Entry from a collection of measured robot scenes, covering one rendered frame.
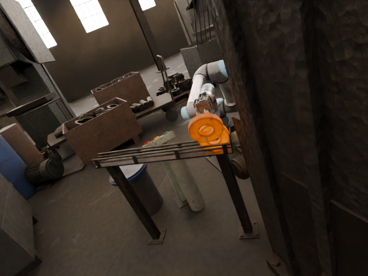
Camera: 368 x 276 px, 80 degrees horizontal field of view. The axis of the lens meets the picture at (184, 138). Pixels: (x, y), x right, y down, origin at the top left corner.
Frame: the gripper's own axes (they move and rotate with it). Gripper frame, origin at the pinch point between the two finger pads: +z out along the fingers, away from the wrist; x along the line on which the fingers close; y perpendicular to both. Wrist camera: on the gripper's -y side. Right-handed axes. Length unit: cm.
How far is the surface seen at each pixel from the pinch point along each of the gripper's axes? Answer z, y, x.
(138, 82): -333, -46, -194
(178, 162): -26, -37, -35
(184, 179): -24, -51, -36
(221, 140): -5.7, -14.1, 3.1
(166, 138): -41, -24, -42
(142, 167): -35, -41, -70
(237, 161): -6.7, -29.9, 6.4
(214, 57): -330, -54, -32
